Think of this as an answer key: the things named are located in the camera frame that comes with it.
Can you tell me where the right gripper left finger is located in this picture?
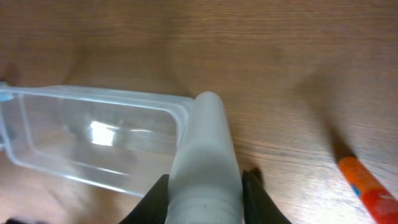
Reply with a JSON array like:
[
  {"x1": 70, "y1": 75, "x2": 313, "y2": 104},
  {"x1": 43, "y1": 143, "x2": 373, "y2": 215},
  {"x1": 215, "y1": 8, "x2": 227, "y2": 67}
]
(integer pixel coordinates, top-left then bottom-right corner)
[{"x1": 119, "y1": 174, "x2": 169, "y2": 224}]

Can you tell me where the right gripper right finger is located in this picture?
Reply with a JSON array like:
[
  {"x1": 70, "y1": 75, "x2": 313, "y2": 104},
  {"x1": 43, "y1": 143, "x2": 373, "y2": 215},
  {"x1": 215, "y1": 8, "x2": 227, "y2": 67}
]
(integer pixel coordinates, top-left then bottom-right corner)
[{"x1": 242, "y1": 169, "x2": 291, "y2": 224}]

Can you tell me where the orange tube white cap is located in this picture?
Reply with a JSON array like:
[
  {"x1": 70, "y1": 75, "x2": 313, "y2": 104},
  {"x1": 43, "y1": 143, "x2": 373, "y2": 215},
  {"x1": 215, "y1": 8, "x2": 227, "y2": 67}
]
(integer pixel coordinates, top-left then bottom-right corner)
[{"x1": 338, "y1": 157, "x2": 397, "y2": 224}]

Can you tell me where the clear plastic container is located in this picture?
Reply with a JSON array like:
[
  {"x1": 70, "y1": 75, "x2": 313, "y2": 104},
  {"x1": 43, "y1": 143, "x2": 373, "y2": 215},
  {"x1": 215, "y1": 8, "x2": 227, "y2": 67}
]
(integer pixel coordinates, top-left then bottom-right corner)
[{"x1": 1, "y1": 85, "x2": 193, "y2": 196}]

